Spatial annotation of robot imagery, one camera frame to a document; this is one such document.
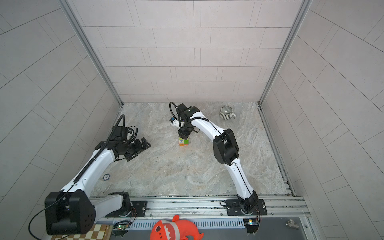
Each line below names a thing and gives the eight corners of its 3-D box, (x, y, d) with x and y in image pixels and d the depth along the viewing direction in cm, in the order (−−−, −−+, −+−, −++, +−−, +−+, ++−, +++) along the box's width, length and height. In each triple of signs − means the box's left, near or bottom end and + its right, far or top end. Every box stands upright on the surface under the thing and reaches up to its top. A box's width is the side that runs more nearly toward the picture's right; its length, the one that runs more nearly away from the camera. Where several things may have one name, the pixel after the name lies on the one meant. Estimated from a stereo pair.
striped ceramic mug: (220, 121, 108) (221, 116, 103) (218, 111, 114) (219, 105, 109) (234, 121, 108) (236, 116, 103) (232, 111, 114) (234, 105, 109)
